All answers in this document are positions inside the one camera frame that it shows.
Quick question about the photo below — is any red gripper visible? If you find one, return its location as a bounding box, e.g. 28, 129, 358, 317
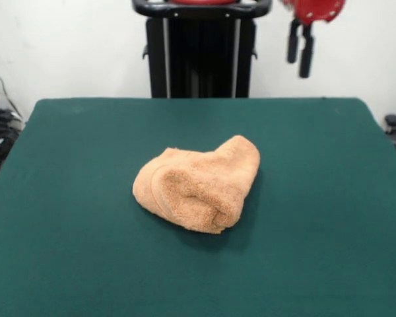
279, 0, 346, 79

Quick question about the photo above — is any orange terry towel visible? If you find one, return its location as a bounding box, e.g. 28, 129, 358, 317
132, 134, 261, 234

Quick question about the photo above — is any dark green table cloth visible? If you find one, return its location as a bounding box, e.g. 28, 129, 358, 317
0, 97, 396, 317

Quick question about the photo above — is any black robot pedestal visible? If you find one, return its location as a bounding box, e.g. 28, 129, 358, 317
131, 0, 271, 99

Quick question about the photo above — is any black equipment pile with cables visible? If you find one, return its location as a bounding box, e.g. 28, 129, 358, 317
0, 87, 24, 173

